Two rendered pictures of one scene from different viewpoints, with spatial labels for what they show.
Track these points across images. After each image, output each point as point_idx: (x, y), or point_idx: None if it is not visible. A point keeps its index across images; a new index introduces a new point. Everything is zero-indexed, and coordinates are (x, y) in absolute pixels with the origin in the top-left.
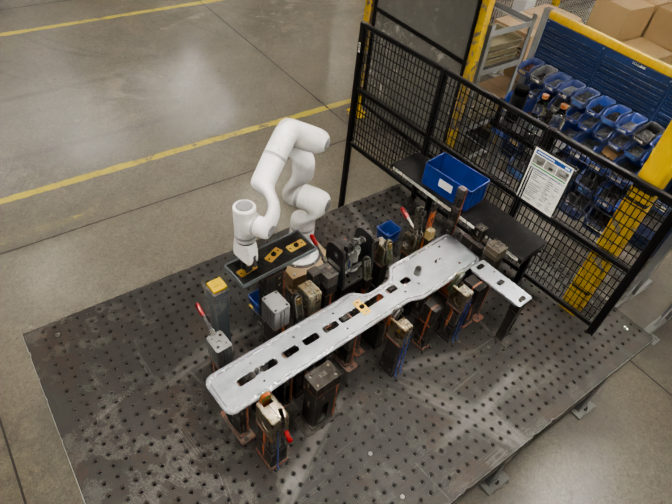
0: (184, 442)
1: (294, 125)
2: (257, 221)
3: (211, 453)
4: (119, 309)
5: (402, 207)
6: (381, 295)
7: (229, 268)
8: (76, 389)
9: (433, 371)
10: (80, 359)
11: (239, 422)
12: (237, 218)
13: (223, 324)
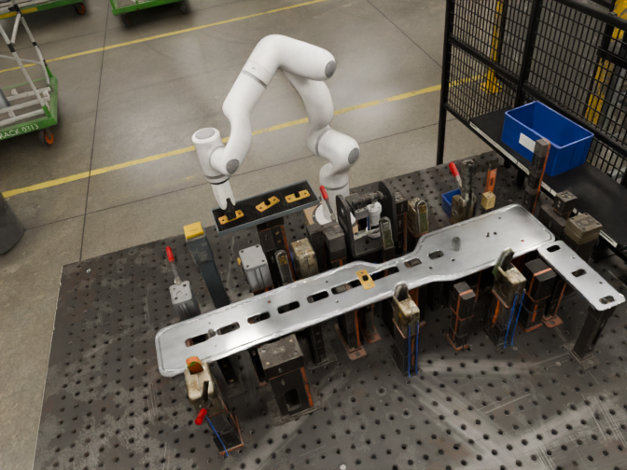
0: (147, 399)
1: (277, 40)
2: (216, 152)
3: (168, 418)
4: (148, 254)
5: (451, 162)
6: None
7: (214, 214)
8: (80, 324)
9: (464, 380)
10: (96, 296)
11: None
12: (196, 147)
13: (211, 278)
